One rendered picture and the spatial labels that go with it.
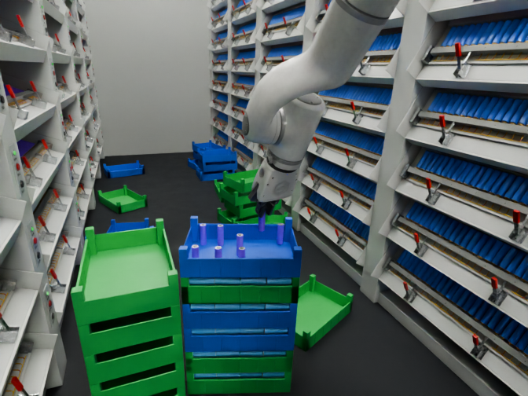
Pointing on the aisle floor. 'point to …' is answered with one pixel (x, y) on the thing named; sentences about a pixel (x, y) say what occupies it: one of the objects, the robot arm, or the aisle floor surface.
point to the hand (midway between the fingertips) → (265, 207)
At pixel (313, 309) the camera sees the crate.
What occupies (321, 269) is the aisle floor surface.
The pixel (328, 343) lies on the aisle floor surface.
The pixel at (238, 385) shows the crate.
